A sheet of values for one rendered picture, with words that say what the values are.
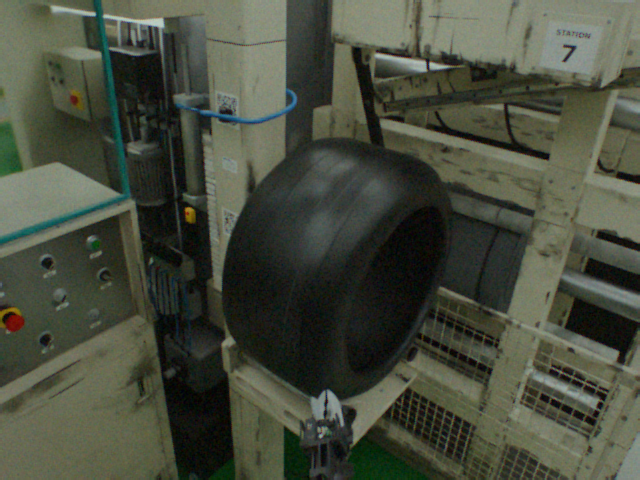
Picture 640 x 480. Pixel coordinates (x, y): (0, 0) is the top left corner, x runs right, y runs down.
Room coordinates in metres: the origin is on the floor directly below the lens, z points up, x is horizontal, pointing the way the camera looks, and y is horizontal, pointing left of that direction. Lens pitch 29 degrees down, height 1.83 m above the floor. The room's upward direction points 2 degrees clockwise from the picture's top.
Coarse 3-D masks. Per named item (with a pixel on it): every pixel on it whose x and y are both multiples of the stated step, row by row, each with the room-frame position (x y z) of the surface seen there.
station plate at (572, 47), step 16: (560, 32) 0.96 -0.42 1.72; (576, 32) 0.94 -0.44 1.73; (592, 32) 0.93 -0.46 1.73; (544, 48) 0.97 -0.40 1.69; (560, 48) 0.96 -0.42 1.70; (576, 48) 0.94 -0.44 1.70; (592, 48) 0.92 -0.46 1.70; (544, 64) 0.97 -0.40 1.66; (560, 64) 0.95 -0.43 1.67; (576, 64) 0.93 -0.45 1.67; (592, 64) 0.92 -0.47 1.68
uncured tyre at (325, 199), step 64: (256, 192) 0.93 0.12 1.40; (320, 192) 0.88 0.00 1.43; (384, 192) 0.87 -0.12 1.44; (256, 256) 0.83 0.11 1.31; (320, 256) 0.77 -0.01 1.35; (384, 256) 1.23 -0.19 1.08; (448, 256) 1.11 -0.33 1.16; (256, 320) 0.78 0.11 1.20; (320, 320) 0.73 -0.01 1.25; (384, 320) 1.10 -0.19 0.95; (320, 384) 0.74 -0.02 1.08
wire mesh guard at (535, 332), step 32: (448, 320) 1.18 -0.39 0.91; (512, 320) 1.07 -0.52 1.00; (448, 352) 1.16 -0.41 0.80; (480, 352) 1.11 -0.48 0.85; (576, 352) 0.96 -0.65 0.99; (416, 384) 1.22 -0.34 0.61; (416, 416) 1.20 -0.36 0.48; (544, 416) 0.98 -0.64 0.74; (416, 448) 1.20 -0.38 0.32; (544, 448) 0.96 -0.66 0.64; (608, 448) 0.87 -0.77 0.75
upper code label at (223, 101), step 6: (216, 96) 1.14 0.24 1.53; (222, 96) 1.13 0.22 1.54; (228, 96) 1.12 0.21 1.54; (234, 96) 1.11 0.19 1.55; (216, 102) 1.14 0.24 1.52; (222, 102) 1.13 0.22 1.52; (228, 102) 1.12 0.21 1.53; (234, 102) 1.11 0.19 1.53; (216, 108) 1.14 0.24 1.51; (222, 108) 1.13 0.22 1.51; (228, 108) 1.12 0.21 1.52; (234, 108) 1.11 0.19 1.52; (234, 114) 1.11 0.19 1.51; (234, 126) 1.11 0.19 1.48
